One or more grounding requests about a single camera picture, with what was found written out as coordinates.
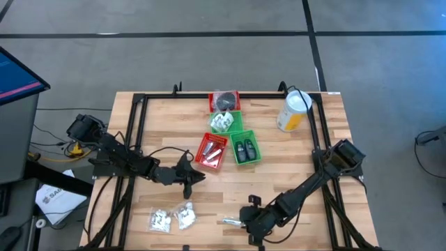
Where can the black travel deodorant stick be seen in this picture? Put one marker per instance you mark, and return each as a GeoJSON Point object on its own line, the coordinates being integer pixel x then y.
{"type": "Point", "coordinates": [240, 152]}
{"type": "Point", "coordinates": [249, 150]}

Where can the black aluminium table frame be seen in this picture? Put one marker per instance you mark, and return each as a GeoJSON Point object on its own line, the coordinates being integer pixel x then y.
{"type": "Point", "coordinates": [167, 95]}

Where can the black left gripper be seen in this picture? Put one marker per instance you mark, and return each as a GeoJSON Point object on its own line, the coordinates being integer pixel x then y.
{"type": "Point", "coordinates": [172, 175]}

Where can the white printed paper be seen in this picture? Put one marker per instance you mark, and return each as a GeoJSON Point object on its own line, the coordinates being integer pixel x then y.
{"type": "Point", "coordinates": [59, 202]}

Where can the vanity pack cotton swab bag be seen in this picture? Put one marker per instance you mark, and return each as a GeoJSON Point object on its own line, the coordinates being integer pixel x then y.
{"type": "Point", "coordinates": [185, 216]}
{"type": "Point", "coordinates": [216, 123]}
{"type": "Point", "coordinates": [229, 119]}
{"type": "Point", "coordinates": [160, 220]}

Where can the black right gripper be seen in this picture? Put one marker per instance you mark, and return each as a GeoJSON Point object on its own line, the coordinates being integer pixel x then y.
{"type": "Point", "coordinates": [266, 219]}

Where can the white tape roll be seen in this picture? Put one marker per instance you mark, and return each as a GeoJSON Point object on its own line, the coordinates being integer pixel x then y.
{"type": "Point", "coordinates": [38, 223]}

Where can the silver nail clipper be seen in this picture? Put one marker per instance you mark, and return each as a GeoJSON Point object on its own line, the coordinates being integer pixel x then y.
{"type": "Point", "coordinates": [231, 222]}
{"type": "Point", "coordinates": [214, 155]}
{"type": "Point", "coordinates": [208, 148]}

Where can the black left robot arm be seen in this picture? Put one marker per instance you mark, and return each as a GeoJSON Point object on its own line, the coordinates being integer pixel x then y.
{"type": "Point", "coordinates": [118, 158]}

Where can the red plastic slotted basket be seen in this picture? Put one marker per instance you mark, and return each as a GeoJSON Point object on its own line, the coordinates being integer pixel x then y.
{"type": "Point", "coordinates": [201, 158]}
{"type": "Point", "coordinates": [211, 102]}

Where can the grey chair base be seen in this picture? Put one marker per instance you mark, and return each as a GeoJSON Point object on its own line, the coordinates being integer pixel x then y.
{"type": "Point", "coordinates": [433, 136]}

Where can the black stand base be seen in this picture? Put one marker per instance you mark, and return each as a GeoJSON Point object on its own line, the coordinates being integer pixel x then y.
{"type": "Point", "coordinates": [59, 179]}

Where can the green plastic slotted basket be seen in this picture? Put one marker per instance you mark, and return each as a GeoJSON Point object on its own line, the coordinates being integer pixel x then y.
{"type": "Point", "coordinates": [233, 141]}
{"type": "Point", "coordinates": [238, 127]}

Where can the black round item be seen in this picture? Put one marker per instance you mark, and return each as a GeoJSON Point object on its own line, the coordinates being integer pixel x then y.
{"type": "Point", "coordinates": [226, 101]}

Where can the white yellow wipes canister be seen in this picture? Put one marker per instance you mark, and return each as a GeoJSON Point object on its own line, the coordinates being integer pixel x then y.
{"type": "Point", "coordinates": [291, 118]}

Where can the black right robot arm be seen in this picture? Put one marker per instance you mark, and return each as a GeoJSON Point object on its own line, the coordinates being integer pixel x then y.
{"type": "Point", "coordinates": [313, 181]}

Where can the blue screen monitor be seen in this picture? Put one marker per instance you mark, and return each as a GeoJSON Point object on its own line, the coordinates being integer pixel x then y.
{"type": "Point", "coordinates": [17, 76]}

